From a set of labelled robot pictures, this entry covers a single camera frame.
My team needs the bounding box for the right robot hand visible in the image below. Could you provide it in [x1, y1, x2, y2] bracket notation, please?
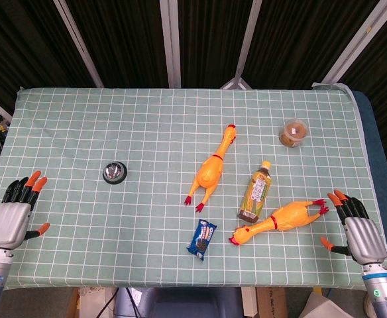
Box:
[320, 189, 387, 266]

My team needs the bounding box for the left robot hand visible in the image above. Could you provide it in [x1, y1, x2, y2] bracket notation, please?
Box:
[0, 170, 51, 250]

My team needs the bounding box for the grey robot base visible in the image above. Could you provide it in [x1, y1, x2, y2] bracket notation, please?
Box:
[113, 286, 246, 318]

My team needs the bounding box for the shiny metal cup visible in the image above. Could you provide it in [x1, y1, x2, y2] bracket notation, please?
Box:
[102, 160, 128, 185]

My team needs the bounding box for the green grid-patterned table mat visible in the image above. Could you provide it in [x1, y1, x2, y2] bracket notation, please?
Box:
[0, 81, 387, 291]

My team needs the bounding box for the yellow rubber chicken toy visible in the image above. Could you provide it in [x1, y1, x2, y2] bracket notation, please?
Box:
[184, 124, 238, 213]
[228, 199, 330, 246]

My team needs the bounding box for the blue table pad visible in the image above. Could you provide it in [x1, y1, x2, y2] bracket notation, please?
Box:
[351, 90, 387, 269]

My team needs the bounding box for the green tea bottle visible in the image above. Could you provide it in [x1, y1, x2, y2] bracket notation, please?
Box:
[237, 160, 273, 223]

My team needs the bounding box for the cardboard box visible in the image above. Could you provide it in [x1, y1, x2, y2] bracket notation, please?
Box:
[256, 286, 289, 318]

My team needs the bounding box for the brown lidded cup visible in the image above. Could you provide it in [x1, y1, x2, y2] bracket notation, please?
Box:
[278, 119, 309, 148]

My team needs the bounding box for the blue oreo cookie packet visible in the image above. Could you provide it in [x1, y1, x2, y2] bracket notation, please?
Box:
[186, 219, 218, 262]

